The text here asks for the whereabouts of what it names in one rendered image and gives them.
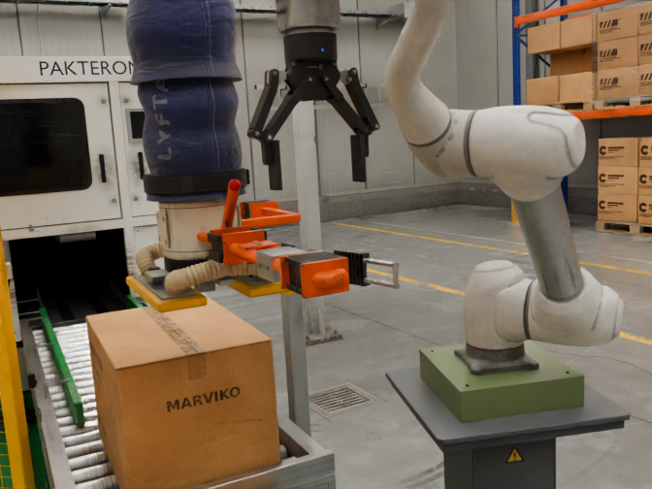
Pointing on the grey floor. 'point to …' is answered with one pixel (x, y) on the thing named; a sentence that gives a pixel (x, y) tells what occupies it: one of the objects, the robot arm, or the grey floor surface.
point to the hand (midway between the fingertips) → (318, 178)
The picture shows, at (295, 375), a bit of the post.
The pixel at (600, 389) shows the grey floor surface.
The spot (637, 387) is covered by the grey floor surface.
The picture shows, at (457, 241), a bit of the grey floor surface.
